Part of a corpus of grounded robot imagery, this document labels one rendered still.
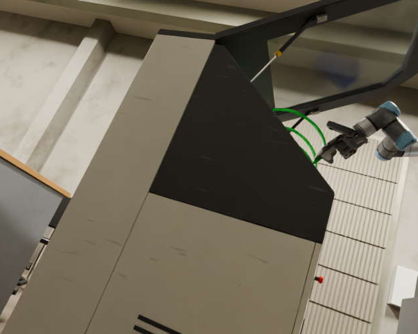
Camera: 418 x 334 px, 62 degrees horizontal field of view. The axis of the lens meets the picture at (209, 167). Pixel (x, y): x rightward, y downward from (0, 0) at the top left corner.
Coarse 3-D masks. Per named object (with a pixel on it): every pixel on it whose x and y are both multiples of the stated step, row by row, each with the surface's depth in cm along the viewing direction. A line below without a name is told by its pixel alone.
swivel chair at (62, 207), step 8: (64, 200) 349; (64, 208) 347; (56, 216) 342; (56, 224) 339; (40, 240) 298; (48, 240) 300; (40, 248) 315; (40, 256) 312; (32, 264) 310; (32, 272) 307; (24, 280) 297; (16, 288) 277
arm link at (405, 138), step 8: (400, 120) 133; (384, 128) 134; (392, 128) 132; (400, 128) 130; (392, 136) 132; (400, 136) 130; (408, 136) 129; (384, 144) 139; (392, 144) 135; (400, 144) 130; (408, 144) 129
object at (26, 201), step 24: (0, 168) 173; (24, 168) 185; (0, 192) 177; (24, 192) 193; (48, 192) 213; (0, 216) 181; (24, 216) 198; (48, 216) 220; (0, 240) 186; (24, 240) 204; (0, 264) 192; (24, 264) 211; (0, 288) 197; (0, 312) 203
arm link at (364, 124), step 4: (360, 120) 138; (364, 120) 137; (356, 124) 139; (360, 124) 137; (364, 124) 136; (368, 124) 135; (360, 128) 137; (364, 128) 136; (368, 128) 135; (372, 128) 135; (364, 132) 136; (368, 132) 136; (372, 132) 136; (368, 136) 137
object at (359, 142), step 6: (354, 126) 139; (354, 132) 139; (360, 132) 136; (342, 138) 139; (348, 138) 140; (354, 138) 139; (360, 138) 137; (366, 138) 136; (336, 144) 141; (342, 144) 139; (348, 144) 137; (354, 144) 138; (360, 144) 137; (342, 150) 138; (348, 150) 137; (354, 150) 140; (342, 156) 143; (348, 156) 141
